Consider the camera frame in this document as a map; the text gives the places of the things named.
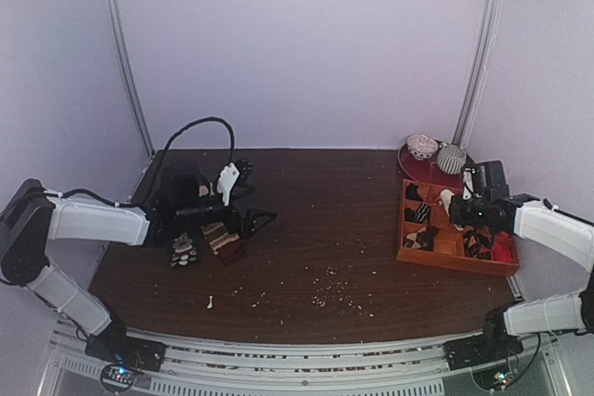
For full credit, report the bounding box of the cream white sock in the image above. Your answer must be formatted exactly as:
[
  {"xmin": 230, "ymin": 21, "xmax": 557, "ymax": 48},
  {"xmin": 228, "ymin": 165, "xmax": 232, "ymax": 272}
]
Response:
[{"xmin": 439, "ymin": 189, "xmax": 456, "ymax": 216}]

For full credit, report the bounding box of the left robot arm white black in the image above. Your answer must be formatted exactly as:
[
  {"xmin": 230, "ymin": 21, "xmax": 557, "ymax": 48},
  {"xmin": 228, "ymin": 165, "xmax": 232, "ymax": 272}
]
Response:
[{"xmin": 1, "ymin": 159, "xmax": 277, "ymax": 363}]

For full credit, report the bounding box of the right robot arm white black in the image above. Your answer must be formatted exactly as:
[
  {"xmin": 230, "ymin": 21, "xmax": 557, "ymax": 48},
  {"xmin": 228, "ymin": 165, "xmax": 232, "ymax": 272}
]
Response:
[{"xmin": 448, "ymin": 194, "xmax": 593, "ymax": 361}]

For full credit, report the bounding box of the black red patterned sock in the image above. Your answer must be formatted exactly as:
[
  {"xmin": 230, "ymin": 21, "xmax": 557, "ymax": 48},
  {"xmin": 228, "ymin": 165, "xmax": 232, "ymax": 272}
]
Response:
[{"xmin": 463, "ymin": 230, "xmax": 493, "ymax": 261}]

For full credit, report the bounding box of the beige brown striped sock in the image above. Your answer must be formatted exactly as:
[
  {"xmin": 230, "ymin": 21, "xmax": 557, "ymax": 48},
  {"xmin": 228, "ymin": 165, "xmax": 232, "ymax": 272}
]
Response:
[{"xmin": 199, "ymin": 182, "xmax": 247, "ymax": 267}]

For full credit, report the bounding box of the plain red sock in box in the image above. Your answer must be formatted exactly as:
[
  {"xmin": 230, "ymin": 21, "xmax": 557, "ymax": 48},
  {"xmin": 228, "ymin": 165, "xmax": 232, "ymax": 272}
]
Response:
[{"xmin": 491, "ymin": 236, "xmax": 514, "ymax": 263}]

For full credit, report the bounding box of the striped black white sock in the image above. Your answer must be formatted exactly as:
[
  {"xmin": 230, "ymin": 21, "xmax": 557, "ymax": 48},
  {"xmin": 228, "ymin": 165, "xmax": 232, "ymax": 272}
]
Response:
[{"xmin": 404, "ymin": 203, "xmax": 432, "ymax": 224}]

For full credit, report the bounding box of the orange wooden compartment box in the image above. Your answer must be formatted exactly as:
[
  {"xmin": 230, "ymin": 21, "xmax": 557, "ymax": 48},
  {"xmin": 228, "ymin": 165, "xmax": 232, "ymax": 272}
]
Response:
[{"xmin": 396, "ymin": 180, "xmax": 520, "ymax": 276}]

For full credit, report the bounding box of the argyle brown sock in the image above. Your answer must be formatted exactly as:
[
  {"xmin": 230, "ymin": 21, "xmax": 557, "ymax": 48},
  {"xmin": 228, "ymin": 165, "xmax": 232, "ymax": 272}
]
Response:
[{"xmin": 403, "ymin": 225, "xmax": 439, "ymax": 251}]

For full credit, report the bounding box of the grey striped cup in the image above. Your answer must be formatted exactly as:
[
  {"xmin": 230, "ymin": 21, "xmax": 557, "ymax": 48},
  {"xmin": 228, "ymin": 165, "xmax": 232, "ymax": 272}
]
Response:
[{"xmin": 437, "ymin": 144, "xmax": 467, "ymax": 175}]

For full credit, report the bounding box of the red round tray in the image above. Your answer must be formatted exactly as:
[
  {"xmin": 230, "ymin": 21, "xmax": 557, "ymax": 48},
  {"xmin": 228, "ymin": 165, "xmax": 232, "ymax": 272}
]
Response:
[{"xmin": 397, "ymin": 144, "xmax": 462, "ymax": 188}]

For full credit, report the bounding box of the black sock in box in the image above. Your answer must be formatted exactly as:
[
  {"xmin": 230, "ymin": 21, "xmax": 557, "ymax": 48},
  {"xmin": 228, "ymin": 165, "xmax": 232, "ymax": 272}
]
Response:
[{"xmin": 405, "ymin": 184, "xmax": 424, "ymax": 202}]

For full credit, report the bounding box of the dark teal monkey sock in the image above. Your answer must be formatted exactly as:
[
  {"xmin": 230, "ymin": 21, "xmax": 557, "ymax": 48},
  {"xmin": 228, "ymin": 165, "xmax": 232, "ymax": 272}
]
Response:
[{"xmin": 169, "ymin": 231, "xmax": 201, "ymax": 268}]

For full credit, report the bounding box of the white patterned bowl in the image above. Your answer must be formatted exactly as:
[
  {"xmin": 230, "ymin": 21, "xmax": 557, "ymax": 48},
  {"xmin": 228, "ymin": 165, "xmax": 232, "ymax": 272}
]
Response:
[{"xmin": 407, "ymin": 134, "xmax": 439, "ymax": 160}]

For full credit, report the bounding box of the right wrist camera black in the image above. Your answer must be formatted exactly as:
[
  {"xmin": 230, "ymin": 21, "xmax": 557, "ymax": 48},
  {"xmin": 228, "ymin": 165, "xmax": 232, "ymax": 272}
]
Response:
[{"xmin": 461, "ymin": 160, "xmax": 510, "ymax": 201}]

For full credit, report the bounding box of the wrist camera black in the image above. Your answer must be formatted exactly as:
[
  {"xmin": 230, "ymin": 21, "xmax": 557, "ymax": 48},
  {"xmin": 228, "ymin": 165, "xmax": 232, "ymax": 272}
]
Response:
[
  {"xmin": 159, "ymin": 160, "xmax": 211, "ymax": 210},
  {"xmin": 461, "ymin": 160, "xmax": 510, "ymax": 201}
]

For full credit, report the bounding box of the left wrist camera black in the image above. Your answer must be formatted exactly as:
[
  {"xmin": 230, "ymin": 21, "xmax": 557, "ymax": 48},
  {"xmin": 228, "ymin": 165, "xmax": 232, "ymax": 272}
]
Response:
[{"xmin": 159, "ymin": 160, "xmax": 211, "ymax": 210}]

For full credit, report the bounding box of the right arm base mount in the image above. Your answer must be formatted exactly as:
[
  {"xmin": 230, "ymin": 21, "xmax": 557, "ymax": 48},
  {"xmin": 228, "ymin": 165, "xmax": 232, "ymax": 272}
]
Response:
[{"xmin": 443, "ymin": 321, "xmax": 523, "ymax": 371}]

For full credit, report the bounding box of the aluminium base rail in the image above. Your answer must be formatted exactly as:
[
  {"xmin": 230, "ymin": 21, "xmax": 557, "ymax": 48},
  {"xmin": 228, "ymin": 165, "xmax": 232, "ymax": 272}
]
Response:
[{"xmin": 36, "ymin": 314, "xmax": 570, "ymax": 396}]

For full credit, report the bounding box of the right aluminium frame post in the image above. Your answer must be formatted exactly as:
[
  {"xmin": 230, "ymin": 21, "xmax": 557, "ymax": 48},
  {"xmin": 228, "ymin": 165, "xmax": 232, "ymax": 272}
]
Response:
[{"xmin": 452, "ymin": 0, "xmax": 501, "ymax": 147}]

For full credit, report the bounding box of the aluminium frame post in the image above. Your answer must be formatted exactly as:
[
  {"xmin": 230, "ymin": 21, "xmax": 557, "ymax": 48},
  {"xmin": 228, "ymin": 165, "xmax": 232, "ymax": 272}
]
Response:
[
  {"xmin": 452, "ymin": 0, "xmax": 501, "ymax": 147},
  {"xmin": 106, "ymin": 0, "xmax": 155, "ymax": 158}
]

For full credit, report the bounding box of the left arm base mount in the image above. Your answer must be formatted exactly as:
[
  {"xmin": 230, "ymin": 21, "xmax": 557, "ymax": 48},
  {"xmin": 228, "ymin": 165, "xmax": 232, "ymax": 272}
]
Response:
[{"xmin": 84, "ymin": 331, "xmax": 166, "ymax": 372}]

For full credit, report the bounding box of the left aluminium frame post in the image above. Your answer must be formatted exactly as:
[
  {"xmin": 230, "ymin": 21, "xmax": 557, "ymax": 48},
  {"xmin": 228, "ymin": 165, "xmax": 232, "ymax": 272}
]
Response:
[{"xmin": 106, "ymin": 0, "xmax": 155, "ymax": 158}]

